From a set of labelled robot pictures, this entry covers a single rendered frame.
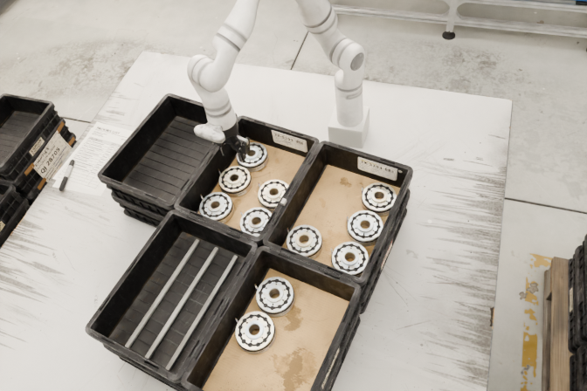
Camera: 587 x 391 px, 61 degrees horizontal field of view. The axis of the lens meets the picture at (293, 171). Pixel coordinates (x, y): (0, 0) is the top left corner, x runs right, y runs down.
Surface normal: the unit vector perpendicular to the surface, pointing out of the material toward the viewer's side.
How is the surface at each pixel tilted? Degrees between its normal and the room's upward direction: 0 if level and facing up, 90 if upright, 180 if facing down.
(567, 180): 0
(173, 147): 0
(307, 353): 0
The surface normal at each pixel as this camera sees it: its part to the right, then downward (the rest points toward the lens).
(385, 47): -0.11, -0.60
